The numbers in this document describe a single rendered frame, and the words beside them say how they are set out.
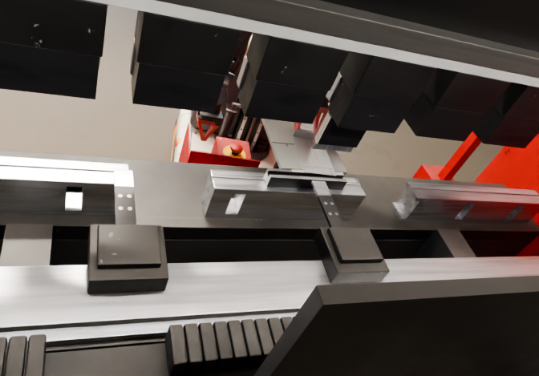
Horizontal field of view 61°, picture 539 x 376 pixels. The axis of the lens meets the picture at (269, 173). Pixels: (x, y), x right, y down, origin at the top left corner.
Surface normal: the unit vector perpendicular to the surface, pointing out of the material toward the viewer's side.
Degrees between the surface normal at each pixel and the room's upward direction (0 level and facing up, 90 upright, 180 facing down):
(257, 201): 90
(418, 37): 90
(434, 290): 0
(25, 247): 0
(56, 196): 90
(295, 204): 90
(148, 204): 0
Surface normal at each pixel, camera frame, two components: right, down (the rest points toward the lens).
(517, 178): -0.92, -0.06
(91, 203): 0.24, 0.71
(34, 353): 0.32, -0.70
